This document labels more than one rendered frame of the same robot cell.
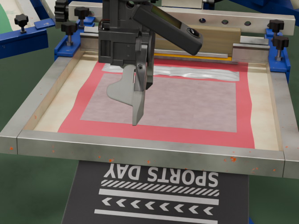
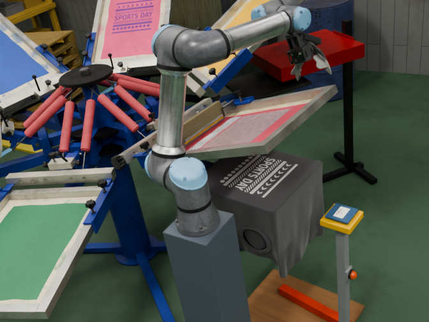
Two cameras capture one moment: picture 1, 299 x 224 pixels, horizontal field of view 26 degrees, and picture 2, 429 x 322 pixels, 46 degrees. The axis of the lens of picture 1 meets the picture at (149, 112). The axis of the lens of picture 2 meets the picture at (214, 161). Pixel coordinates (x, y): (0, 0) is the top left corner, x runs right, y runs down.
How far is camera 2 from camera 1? 1.72 m
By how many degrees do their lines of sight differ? 44
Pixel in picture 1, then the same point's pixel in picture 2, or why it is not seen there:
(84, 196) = (250, 199)
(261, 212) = not seen: hidden behind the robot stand
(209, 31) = (210, 108)
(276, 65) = (247, 100)
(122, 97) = (323, 66)
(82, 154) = (289, 130)
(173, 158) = (310, 110)
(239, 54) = (226, 110)
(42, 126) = not seen: hidden behind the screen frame
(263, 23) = (201, 107)
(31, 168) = not seen: outside the picture
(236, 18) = (191, 111)
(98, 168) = (234, 191)
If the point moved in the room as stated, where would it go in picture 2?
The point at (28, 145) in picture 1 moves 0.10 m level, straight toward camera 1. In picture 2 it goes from (274, 141) to (300, 141)
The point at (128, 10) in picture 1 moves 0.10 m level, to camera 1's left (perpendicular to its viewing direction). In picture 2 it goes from (300, 38) to (289, 46)
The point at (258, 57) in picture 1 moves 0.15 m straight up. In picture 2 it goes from (232, 107) to (228, 80)
